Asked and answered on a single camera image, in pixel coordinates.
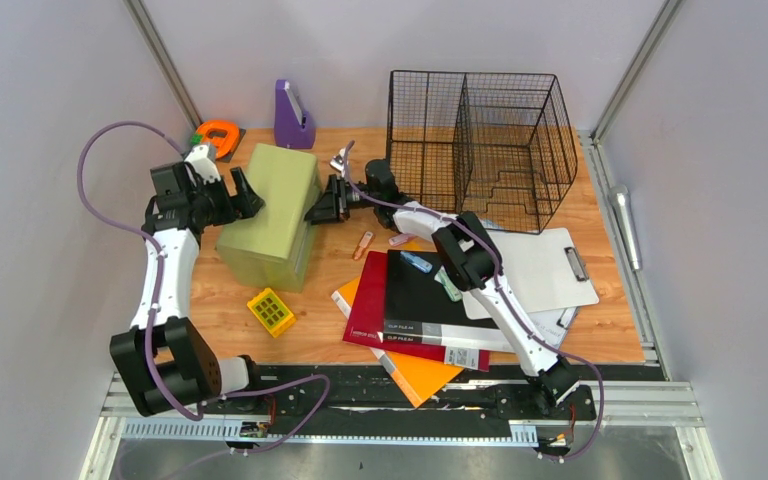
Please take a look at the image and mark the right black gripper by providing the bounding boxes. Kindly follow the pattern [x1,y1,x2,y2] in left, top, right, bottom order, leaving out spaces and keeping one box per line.
[308,175,382,224]

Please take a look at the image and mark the green drawer cabinet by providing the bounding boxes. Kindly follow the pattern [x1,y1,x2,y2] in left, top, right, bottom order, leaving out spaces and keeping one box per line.
[216,144,322,293]

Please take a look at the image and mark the pink highlighter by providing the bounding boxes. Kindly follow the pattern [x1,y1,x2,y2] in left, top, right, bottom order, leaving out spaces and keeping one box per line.
[388,233,416,248]

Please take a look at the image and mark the blue highlighter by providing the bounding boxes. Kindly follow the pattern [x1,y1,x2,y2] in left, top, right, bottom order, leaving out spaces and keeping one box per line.
[400,251,433,274]

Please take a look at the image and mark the green highlighter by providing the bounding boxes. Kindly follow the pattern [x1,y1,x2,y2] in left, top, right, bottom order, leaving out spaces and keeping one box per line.
[434,268,462,302]

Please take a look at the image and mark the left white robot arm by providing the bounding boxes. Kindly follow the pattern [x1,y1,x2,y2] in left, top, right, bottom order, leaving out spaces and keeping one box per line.
[109,159,267,421]

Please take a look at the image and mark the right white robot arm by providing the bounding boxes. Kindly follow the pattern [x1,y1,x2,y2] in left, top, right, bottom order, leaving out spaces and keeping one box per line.
[305,152,580,418]

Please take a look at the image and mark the orange tape roll holder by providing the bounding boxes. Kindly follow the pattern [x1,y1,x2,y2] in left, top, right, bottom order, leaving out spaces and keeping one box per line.
[190,119,246,162]

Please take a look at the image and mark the purple tape dispenser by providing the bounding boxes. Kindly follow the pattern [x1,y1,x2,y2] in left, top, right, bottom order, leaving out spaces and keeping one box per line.
[273,79,317,150]

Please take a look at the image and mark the yellow grid box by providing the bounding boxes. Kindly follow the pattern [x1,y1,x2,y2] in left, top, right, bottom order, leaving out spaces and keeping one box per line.
[246,288,297,338]

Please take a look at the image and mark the red folder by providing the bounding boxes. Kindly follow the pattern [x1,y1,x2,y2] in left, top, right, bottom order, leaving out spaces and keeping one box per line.
[343,252,490,372]

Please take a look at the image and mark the black clip file folder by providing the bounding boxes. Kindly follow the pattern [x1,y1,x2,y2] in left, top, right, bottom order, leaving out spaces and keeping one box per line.
[381,250,514,353]

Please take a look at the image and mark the orange folder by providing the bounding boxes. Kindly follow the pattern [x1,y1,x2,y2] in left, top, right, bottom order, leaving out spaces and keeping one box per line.
[331,275,462,408]

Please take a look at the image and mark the white clipboard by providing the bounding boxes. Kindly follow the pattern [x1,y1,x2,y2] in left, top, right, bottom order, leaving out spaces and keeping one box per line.
[489,228,599,314]

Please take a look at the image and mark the papers under clipboard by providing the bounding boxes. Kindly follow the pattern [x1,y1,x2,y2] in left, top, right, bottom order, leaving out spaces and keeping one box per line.
[529,307,579,349]

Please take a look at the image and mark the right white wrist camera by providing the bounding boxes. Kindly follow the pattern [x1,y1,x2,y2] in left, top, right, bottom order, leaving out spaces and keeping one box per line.
[329,148,350,177]

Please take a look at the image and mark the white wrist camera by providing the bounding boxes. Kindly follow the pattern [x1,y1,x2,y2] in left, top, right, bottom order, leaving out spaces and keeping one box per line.
[329,148,350,177]
[184,143,221,184]

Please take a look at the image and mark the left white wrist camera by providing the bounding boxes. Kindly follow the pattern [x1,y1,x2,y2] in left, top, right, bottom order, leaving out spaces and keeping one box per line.
[184,143,221,184]

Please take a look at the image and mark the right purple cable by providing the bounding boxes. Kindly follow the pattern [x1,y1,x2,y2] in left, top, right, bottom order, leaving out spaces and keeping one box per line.
[342,140,605,463]

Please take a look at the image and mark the purple cable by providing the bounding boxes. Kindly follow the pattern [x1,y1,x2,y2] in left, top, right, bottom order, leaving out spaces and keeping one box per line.
[342,140,605,463]
[77,121,331,480]

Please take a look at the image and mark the black wire mesh basket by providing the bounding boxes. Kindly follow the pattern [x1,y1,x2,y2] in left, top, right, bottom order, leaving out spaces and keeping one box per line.
[386,69,578,234]

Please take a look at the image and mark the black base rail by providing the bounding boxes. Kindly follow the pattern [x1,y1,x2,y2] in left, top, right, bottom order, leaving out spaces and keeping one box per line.
[206,365,598,438]

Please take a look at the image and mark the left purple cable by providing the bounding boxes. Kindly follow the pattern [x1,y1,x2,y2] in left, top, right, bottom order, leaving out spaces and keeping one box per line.
[77,121,331,480]

